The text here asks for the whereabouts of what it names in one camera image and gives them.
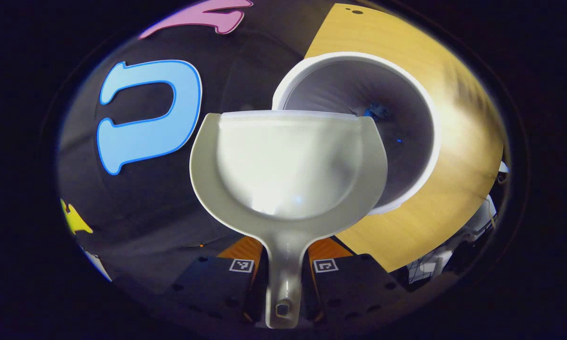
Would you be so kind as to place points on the wooden desktop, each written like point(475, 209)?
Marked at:
point(458, 156)

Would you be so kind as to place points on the grey garbage bin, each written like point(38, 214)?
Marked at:
point(406, 141)

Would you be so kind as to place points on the white dustpan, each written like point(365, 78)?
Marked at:
point(288, 165)

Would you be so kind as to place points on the blue paper scrap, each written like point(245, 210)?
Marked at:
point(375, 112)

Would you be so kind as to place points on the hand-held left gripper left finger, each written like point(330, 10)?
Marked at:
point(207, 283)

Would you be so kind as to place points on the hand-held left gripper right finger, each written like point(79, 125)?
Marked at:
point(349, 283)

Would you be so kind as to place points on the white plastic equipment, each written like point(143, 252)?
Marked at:
point(477, 222)

